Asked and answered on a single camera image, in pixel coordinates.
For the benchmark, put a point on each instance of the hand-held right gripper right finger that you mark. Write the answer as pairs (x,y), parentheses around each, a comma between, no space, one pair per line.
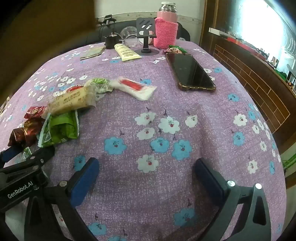
(208,180)

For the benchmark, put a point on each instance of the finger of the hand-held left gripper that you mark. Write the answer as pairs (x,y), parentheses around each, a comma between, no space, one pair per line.
(12,152)
(39,158)

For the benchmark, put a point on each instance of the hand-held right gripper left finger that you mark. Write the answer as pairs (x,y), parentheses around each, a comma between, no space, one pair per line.
(85,179)

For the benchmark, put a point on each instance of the long red snack packet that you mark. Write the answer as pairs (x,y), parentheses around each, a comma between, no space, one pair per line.
(27,131)

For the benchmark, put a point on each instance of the small red candy packet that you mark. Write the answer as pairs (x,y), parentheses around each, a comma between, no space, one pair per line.
(34,111)

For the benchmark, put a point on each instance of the clear green snack packet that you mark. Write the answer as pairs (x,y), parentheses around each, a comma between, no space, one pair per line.
(26,153)

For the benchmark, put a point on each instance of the purple floral tablecloth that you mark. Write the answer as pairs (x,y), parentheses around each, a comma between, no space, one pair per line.
(138,150)

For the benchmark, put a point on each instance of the beige snack packet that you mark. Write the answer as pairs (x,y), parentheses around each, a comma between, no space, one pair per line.
(69,99)

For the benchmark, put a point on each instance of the white snack packet red print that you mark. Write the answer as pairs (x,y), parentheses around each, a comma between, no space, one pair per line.
(74,88)

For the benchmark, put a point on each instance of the green striped bag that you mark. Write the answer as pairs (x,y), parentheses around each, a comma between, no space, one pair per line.
(289,162)

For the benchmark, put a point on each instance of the green and white snack packet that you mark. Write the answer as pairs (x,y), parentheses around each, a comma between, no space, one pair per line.
(99,83)

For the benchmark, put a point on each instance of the white snack packet red label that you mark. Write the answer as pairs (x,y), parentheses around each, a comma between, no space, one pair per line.
(136,89)

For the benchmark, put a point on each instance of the long black packet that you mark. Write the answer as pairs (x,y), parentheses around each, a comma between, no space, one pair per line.
(192,71)

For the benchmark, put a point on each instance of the wooden cabinet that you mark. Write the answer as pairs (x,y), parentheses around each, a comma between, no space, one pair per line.
(254,76)

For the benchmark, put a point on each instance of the grey-green flat packet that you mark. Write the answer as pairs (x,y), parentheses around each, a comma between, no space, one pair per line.
(92,52)

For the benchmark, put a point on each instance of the cream tube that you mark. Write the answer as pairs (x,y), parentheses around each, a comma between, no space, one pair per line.
(127,52)

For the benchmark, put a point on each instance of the green and red candy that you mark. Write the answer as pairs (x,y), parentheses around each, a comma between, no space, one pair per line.
(177,49)

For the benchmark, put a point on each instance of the small black jar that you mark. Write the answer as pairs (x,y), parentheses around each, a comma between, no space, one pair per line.
(111,42)

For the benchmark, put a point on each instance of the clear plastic bag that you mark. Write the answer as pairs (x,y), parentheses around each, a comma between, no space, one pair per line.
(128,34)

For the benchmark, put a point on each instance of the black clamp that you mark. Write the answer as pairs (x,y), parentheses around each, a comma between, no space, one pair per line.
(107,19)

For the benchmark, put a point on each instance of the black phone stand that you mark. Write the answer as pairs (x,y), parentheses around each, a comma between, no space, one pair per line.
(145,26)

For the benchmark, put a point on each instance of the window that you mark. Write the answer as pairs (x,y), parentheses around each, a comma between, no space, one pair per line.
(261,20)

